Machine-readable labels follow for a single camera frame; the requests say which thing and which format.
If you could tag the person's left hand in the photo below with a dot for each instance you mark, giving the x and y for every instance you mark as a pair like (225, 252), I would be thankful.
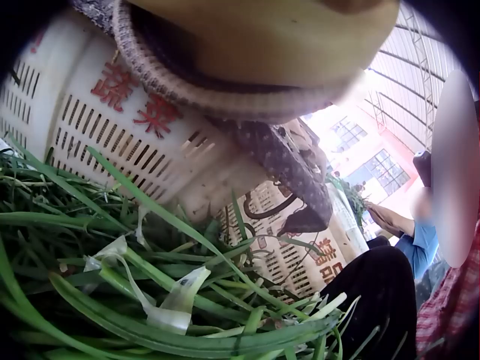
(285, 41)

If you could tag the pink building with windows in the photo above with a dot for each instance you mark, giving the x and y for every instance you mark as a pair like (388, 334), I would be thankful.
(375, 165)

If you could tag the small green onion bunch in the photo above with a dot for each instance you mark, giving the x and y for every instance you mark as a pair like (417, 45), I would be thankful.
(352, 197)

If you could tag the white slotted crate red print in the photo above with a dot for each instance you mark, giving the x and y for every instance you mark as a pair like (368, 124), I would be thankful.
(93, 123)

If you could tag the white slotted crate brown print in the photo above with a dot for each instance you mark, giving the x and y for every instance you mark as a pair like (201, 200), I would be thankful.
(279, 262)

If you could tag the pile of green onions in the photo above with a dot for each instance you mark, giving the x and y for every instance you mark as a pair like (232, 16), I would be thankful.
(112, 232)

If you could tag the person's legs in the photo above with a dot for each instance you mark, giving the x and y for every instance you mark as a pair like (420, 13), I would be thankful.
(375, 300)

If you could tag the person's body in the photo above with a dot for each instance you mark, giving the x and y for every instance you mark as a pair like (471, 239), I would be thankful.
(450, 303)

